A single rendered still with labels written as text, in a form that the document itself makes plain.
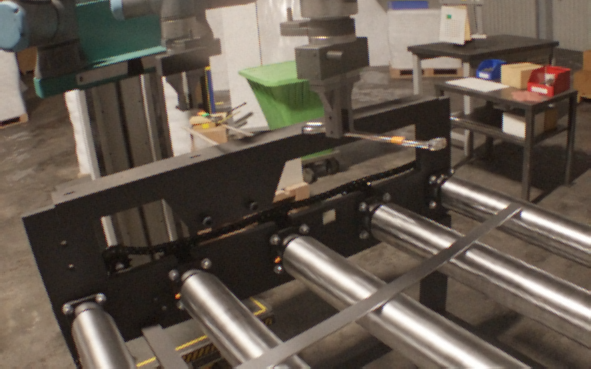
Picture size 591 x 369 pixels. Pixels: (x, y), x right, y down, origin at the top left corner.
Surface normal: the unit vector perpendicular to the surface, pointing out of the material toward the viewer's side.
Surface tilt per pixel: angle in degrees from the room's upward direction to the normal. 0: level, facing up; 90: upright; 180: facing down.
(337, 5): 90
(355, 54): 90
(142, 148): 90
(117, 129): 90
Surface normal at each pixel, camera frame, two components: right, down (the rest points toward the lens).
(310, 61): -0.63, 0.33
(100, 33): 0.61, 0.23
